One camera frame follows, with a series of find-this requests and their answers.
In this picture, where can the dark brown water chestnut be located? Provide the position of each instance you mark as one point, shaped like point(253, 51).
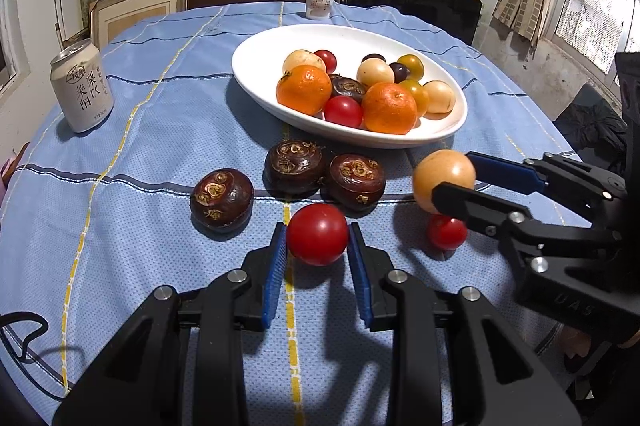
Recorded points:
point(296, 166)
point(347, 87)
point(221, 200)
point(356, 181)

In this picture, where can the white oval plate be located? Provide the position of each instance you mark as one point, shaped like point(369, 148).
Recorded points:
point(265, 56)

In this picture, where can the orange mandarin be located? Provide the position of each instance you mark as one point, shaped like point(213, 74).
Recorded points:
point(389, 108)
point(304, 89)

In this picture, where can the framed wooden panel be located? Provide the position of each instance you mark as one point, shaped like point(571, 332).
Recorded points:
point(135, 13)

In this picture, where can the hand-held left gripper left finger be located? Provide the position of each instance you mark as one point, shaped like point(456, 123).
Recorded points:
point(274, 281)

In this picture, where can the white printed paper cup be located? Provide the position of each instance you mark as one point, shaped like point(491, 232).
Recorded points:
point(317, 1)

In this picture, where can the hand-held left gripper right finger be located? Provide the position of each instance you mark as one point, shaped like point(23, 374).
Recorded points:
point(361, 286)

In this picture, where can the white drink can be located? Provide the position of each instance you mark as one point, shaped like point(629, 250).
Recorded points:
point(82, 88)

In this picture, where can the blue striped tablecloth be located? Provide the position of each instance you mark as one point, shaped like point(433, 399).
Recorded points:
point(150, 106)

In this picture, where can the black cloth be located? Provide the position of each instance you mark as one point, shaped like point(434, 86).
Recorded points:
point(590, 126)

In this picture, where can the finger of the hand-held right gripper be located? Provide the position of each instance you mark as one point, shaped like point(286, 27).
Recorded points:
point(505, 173)
point(470, 206)

